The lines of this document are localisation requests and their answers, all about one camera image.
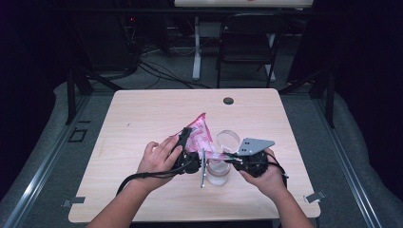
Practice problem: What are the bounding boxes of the white box under desk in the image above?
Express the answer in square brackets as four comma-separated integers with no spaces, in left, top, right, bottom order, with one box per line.
[199,21,223,40]

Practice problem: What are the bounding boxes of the white background desk top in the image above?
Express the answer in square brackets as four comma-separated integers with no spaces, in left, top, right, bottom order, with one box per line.
[173,0,314,9]

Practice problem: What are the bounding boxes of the grey metal table bracket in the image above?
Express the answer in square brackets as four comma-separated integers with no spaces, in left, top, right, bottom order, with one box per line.
[305,190,327,204]
[61,196,86,209]

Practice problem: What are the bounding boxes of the black metal stand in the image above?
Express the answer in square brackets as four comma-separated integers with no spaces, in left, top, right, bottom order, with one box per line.
[64,67,125,125]
[278,67,336,129]

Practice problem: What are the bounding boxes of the person's left hand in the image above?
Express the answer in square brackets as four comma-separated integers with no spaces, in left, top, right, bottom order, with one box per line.
[136,135,183,191]

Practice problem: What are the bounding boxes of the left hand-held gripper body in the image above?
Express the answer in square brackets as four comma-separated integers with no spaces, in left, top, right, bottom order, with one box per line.
[173,148,207,188]

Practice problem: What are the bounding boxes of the black floor cables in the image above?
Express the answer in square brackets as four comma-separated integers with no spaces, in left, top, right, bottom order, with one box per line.
[137,59,212,90]

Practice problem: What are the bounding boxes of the person's right hand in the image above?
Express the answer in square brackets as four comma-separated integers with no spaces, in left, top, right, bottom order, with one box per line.
[239,148,288,202]

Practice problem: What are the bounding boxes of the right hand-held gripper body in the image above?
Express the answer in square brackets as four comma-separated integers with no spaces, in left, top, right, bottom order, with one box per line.
[234,137,276,178]

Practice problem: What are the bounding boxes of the aluminium floor rail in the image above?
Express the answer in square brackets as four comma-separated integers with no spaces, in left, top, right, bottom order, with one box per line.
[2,94,92,228]
[311,97,383,228]

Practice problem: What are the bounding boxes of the black folding chair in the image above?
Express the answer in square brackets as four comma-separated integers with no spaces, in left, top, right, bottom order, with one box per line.
[216,12,288,89]

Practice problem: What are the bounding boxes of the clear glass jar with lid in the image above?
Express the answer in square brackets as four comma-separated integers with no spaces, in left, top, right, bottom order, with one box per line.
[205,129,241,187]

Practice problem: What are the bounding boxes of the pink and white plastic bag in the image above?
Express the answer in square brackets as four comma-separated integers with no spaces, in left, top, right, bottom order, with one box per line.
[184,112,230,162]

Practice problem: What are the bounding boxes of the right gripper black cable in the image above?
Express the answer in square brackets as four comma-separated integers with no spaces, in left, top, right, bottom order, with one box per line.
[267,159,290,188]

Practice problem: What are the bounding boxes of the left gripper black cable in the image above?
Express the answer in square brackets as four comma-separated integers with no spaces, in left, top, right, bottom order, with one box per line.
[116,161,192,196]

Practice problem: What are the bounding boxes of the dark equipment with red light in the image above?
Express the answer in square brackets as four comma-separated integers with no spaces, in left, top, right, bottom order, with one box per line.
[119,12,143,71]

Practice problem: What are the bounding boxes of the white desk leg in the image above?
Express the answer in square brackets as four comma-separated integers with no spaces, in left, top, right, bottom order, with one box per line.
[266,32,277,83]
[191,16,203,81]

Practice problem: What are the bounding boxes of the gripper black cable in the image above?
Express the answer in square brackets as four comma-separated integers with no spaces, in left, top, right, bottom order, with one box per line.
[116,161,192,196]
[267,159,290,188]

